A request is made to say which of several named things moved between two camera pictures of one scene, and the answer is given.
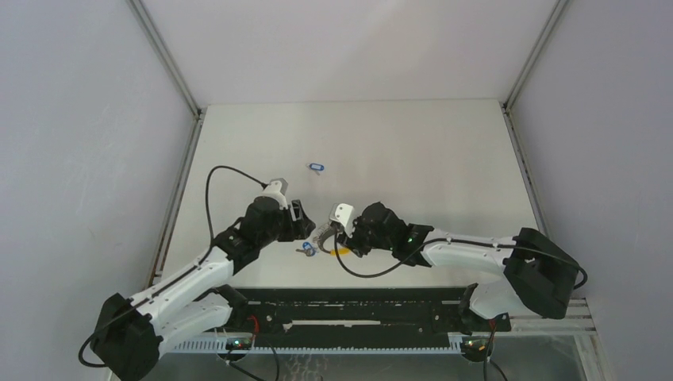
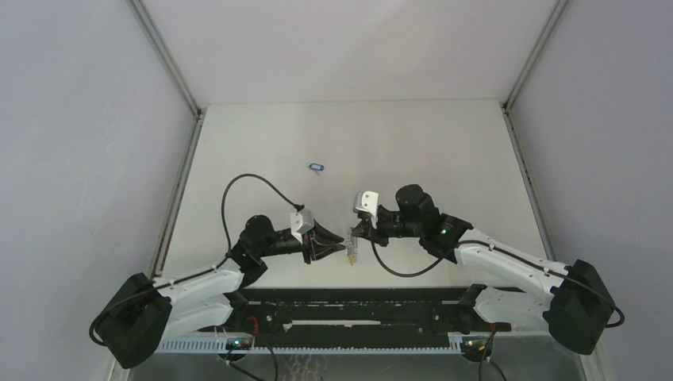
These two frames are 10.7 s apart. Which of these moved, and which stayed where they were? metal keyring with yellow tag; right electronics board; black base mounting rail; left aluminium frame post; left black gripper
Moved: metal keyring with yellow tag; left black gripper
Stayed: right electronics board; black base mounting rail; left aluminium frame post
